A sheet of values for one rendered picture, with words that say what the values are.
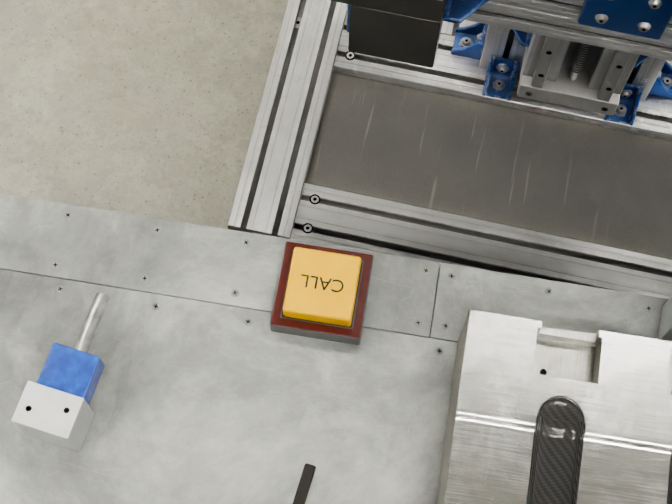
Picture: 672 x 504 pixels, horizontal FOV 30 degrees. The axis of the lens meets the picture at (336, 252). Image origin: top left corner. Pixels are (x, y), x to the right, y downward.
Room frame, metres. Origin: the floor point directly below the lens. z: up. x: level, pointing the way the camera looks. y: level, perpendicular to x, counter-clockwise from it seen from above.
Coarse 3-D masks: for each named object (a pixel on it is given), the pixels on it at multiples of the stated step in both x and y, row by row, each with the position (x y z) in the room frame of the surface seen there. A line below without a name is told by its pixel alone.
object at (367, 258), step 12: (288, 252) 0.39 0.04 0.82; (336, 252) 0.39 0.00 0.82; (348, 252) 0.39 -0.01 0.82; (288, 264) 0.37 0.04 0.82; (360, 288) 0.35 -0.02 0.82; (276, 300) 0.34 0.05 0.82; (360, 300) 0.34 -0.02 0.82; (276, 312) 0.33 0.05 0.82; (360, 312) 0.33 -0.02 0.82; (276, 324) 0.32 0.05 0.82; (288, 324) 0.32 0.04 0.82; (300, 324) 0.32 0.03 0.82; (312, 324) 0.32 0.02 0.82; (360, 324) 0.32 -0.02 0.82; (348, 336) 0.31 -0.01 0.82
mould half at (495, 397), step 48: (480, 336) 0.29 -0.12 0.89; (528, 336) 0.30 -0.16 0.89; (624, 336) 0.30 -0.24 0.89; (480, 384) 0.25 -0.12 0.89; (528, 384) 0.26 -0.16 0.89; (576, 384) 0.26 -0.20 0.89; (624, 384) 0.26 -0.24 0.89; (480, 432) 0.22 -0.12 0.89; (528, 432) 0.22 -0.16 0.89; (624, 432) 0.22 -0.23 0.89; (480, 480) 0.18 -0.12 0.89; (528, 480) 0.18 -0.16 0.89; (624, 480) 0.18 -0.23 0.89
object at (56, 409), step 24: (96, 312) 0.32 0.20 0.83; (48, 360) 0.27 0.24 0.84; (72, 360) 0.27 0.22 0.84; (96, 360) 0.27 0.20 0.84; (48, 384) 0.25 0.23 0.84; (72, 384) 0.25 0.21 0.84; (96, 384) 0.26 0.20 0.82; (24, 408) 0.23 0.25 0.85; (48, 408) 0.23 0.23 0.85; (72, 408) 0.23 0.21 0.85; (24, 432) 0.22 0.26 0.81; (48, 432) 0.21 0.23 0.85; (72, 432) 0.21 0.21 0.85
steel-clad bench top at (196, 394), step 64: (0, 256) 0.38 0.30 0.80; (64, 256) 0.38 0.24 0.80; (128, 256) 0.38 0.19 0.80; (192, 256) 0.39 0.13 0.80; (256, 256) 0.39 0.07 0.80; (384, 256) 0.39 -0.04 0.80; (0, 320) 0.32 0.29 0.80; (64, 320) 0.32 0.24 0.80; (128, 320) 0.32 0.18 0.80; (192, 320) 0.33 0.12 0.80; (256, 320) 0.33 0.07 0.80; (384, 320) 0.33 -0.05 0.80; (448, 320) 0.34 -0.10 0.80; (576, 320) 0.34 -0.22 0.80; (640, 320) 0.34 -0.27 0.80; (0, 384) 0.26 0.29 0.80; (128, 384) 0.26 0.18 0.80; (192, 384) 0.27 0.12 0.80; (256, 384) 0.27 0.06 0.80; (320, 384) 0.27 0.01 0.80; (384, 384) 0.27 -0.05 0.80; (448, 384) 0.28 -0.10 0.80; (0, 448) 0.20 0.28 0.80; (64, 448) 0.21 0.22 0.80; (128, 448) 0.21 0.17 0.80; (192, 448) 0.21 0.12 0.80; (256, 448) 0.21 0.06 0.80; (320, 448) 0.22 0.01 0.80; (384, 448) 0.22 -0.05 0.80
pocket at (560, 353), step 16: (544, 336) 0.30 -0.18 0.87; (560, 336) 0.30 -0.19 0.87; (576, 336) 0.30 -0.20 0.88; (592, 336) 0.30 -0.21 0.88; (544, 352) 0.29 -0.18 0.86; (560, 352) 0.29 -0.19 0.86; (576, 352) 0.29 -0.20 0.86; (592, 352) 0.29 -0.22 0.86; (544, 368) 0.28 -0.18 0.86; (560, 368) 0.28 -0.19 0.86; (576, 368) 0.28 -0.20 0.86; (592, 368) 0.28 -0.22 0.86
